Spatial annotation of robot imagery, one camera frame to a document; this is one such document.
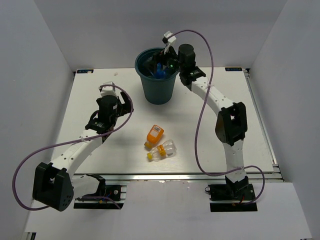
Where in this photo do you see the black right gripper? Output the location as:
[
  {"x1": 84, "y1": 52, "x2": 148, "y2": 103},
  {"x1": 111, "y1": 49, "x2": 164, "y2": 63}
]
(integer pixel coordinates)
[{"x1": 142, "y1": 43, "x2": 184, "y2": 75}]

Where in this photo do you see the blue label bottle blue cap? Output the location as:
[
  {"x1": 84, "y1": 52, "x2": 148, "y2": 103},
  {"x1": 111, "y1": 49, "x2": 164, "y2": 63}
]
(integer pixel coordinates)
[{"x1": 153, "y1": 63, "x2": 168, "y2": 79}]

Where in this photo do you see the clear bottle yellow cap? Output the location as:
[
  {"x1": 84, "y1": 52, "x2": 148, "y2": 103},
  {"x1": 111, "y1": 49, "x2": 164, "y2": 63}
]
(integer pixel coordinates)
[{"x1": 146, "y1": 139, "x2": 177, "y2": 162}]

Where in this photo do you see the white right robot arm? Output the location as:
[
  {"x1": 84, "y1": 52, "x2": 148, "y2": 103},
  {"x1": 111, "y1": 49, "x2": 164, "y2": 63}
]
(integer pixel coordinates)
[{"x1": 143, "y1": 44, "x2": 249, "y2": 200}]

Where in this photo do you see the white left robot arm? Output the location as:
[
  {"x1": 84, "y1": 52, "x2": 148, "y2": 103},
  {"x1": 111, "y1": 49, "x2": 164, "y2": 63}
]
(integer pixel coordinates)
[{"x1": 32, "y1": 47, "x2": 177, "y2": 212}]

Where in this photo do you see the dark green plastic bin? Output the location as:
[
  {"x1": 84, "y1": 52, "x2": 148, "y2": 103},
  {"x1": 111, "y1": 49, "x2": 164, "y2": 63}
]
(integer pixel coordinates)
[{"x1": 134, "y1": 47, "x2": 178, "y2": 105}]

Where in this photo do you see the orange bottle with barcode label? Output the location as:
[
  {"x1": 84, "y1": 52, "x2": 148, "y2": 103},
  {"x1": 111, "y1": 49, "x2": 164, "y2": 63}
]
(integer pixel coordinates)
[{"x1": 144, "y1": 124, "x2": 164, "y2": 149}]

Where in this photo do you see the blue table corner sticker left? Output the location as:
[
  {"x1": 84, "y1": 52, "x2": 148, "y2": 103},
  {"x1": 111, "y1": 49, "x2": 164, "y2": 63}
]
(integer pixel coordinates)
[{"x1": 76, "y1": 69, "x2": 94, "y2": 74}]

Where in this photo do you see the blue table corner sticker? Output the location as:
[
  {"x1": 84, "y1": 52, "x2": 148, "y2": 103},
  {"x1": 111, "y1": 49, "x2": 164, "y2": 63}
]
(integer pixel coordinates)
[
  {"x1": 225, "y1": 67, "x2": 243, "y2": 72},
  {"x1": 76, "y1": 69, "x2": 94, "y2": 74}
]

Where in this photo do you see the blue table corner sticker right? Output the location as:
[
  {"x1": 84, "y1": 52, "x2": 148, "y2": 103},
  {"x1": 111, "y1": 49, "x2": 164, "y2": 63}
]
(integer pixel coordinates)
[{"x1": 225, "y1": 67, "x2": 243, "y2": 72}]

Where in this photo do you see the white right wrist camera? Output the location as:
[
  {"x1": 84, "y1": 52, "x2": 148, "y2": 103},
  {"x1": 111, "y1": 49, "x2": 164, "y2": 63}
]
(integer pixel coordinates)
[{"x1": 162, "y1": 31, "x2": 177, "y2": 46}]

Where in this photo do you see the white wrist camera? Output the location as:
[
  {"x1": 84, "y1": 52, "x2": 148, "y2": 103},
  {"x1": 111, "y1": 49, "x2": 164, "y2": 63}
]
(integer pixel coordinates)
[
  {"x1": 162, "y1": 31, "x2": 177, "y2": 46},
  {"x1": 99, "y1": 81, "x2": 118, "y2": 101}
]

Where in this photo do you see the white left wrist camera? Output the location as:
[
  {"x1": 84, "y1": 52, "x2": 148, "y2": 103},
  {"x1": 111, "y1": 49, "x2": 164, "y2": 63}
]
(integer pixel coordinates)
[{"x1": 99, "y1": 81, "x2": 118, "y2": 101}]

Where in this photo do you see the aluminium table frame rail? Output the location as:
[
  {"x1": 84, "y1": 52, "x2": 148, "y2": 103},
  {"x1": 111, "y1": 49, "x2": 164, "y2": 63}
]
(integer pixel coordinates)
[{"x1": 72, "y1": 172, "x2": 283, "y2": 183}]

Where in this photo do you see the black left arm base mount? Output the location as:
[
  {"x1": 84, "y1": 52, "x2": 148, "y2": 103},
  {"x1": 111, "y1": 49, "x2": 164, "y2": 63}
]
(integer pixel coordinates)
[{"x1": 72, "y1": 174, "x2": 126, "y2": 210}]

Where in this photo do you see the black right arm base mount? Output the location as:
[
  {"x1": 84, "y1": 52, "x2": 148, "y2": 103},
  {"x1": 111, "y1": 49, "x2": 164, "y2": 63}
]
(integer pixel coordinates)
[{"x1": 204, "y1": 176, "x2": 258, "y2": 213}]

